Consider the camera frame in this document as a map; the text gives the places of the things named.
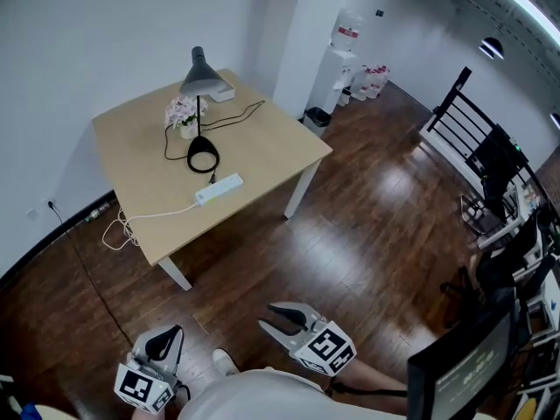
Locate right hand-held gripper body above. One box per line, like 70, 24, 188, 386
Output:
293, 317, 358, 376

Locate round beige table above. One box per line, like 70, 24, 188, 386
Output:
37, 404, 119, 420

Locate person's white shoe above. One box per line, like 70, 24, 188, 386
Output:
212, 348, 240, 378

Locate black desk lamp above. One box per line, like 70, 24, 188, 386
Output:
179, 45, 228, 175

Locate pack of red-capped bottles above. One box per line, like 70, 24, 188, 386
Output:
352, 63, 391, 102

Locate white water dispenser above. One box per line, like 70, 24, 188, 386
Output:
313, 45, 358, 111

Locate black waste bin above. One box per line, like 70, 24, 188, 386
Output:
303, 106, 333, 137

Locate light wooden table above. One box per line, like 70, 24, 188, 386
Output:
91, 68, 334, 292

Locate black metal railing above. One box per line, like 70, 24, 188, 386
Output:
426, 66, 544, 201

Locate thin black floor cable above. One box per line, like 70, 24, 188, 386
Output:
50, 202, 135, 347

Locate white rectangular box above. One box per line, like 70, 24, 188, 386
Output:
209, 83, 236, 103

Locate person's white shirt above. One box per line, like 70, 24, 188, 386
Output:
177, 367, 408, 420

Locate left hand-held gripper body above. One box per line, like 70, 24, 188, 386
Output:
114, 350, 179, 415

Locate person's right forearm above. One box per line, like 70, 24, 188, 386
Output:
336, 359, 410, 396

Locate black lamp power cable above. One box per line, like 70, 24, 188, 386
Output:
164, 99, 267, 184

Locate black computer monitor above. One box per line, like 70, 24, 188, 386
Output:
406, 286, 522, 420

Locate white power strip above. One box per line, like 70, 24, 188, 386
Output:
194, 172, 245, 207

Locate green plastic bottle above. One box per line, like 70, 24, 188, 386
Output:
85, 201, 111, 224

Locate white power strip cable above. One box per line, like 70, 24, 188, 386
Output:
101, 201, 199, 250

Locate white metal rack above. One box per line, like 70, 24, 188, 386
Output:
502, 181, 560, 420

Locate clear water jug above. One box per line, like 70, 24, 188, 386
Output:
332, 9, 365, 54

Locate curved ceiling light strip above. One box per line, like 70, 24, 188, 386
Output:
463, 0, 560, 48

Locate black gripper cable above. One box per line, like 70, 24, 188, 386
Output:
325, 376, 410, 400

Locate pink flowers in white pot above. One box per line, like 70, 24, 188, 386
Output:
164, 95, 210, 141

